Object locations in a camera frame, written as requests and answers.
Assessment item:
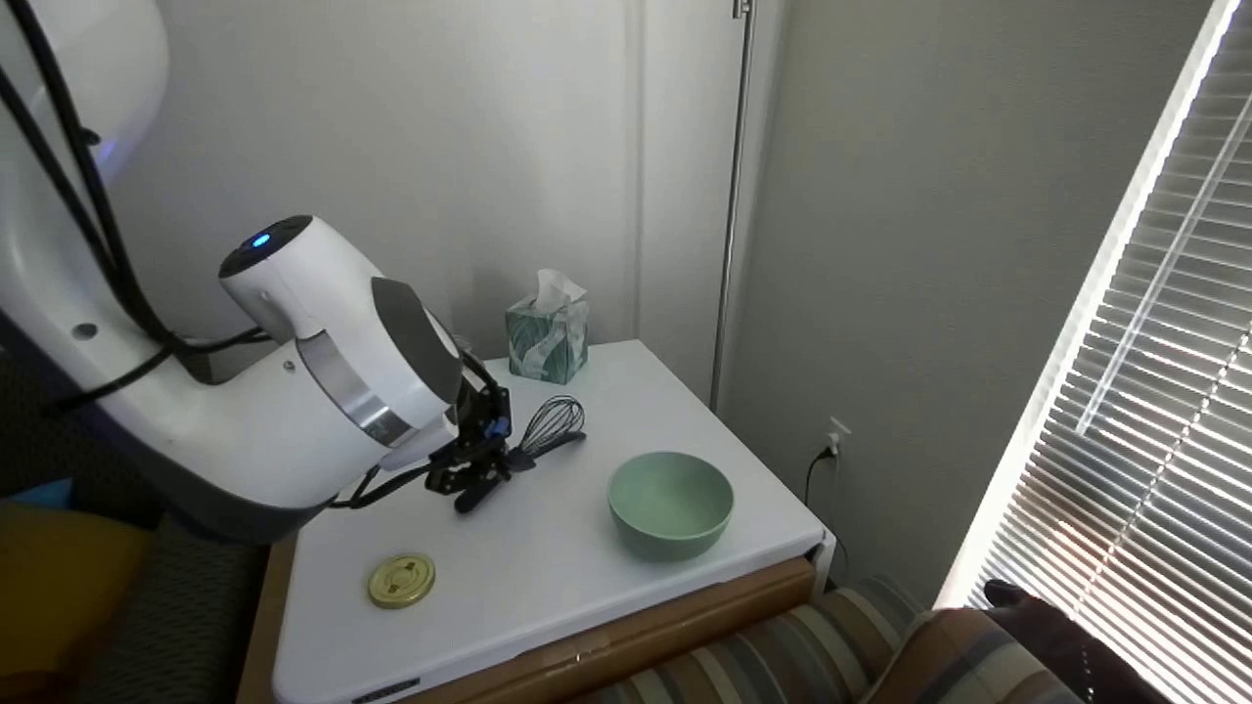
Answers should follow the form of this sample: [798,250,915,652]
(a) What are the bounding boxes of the yellow cushion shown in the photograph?
[0,502,152,701]

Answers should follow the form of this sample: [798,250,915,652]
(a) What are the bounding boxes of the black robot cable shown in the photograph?
[0,0,276,422]

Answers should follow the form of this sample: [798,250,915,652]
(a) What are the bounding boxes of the dark grey armchair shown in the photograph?
[0,327,266,704]

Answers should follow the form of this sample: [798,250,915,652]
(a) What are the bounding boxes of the wall power outlet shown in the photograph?
[827,413,851,456]

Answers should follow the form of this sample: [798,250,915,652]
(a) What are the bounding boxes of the green ceramic bowl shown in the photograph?
[607,448,735,562]

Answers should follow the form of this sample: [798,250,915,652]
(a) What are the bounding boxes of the striped sofa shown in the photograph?
[572,579,1176,704]

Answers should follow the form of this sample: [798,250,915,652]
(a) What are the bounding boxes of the gold jar lid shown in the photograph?
[362,553,437,610]

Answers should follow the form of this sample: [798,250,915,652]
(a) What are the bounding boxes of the black wire whisk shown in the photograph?
[452,395,587,513]

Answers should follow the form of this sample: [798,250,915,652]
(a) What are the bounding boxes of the window blinds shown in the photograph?
[939,0,1252,704]

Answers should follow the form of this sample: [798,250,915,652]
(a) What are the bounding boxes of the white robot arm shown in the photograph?
[0,0,508,542]

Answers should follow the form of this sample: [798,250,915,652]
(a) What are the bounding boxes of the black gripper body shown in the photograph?
[427,356,536,513]

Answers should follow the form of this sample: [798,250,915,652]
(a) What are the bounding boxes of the green patterned tissue box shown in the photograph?
[506,270,591,384]

